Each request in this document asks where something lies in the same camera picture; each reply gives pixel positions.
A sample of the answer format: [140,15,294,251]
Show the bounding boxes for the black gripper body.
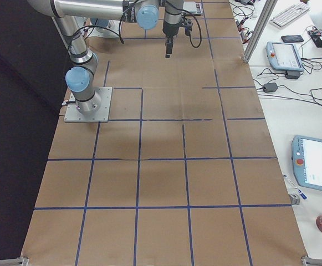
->
[162,23,179,55]

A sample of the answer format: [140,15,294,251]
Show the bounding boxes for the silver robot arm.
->
[29,1,200,123]

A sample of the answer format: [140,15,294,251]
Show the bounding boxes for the silver kitchen scale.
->
[183,1,203,16]

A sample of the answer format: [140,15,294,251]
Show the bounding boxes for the black power adapter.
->
[262,83,278,93]

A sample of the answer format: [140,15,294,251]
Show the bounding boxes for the far teach pendant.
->
[265,42,304,72]

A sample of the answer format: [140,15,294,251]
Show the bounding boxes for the teach pendant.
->
[265,42,304,72]
[292,135,322,191]

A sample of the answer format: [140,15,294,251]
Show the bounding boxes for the white keyboard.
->
[269,2,310,29]

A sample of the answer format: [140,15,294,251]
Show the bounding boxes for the brown paper table cover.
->
[22,1,306,265]

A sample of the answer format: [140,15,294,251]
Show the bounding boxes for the black smartphone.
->
[281,35,304,43]

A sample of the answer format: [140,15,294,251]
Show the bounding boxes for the near teach pendant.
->
[292,135,322,191]

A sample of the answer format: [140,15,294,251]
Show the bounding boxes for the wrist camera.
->
[182,18,193,37]

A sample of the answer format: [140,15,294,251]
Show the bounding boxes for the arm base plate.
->
[89,18,120,38]
[64,87,113,122]

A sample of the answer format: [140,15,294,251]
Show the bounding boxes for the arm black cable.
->
[69,7,203,48]

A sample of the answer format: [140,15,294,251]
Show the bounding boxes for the aluminium frame post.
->
[243,0,277,63]

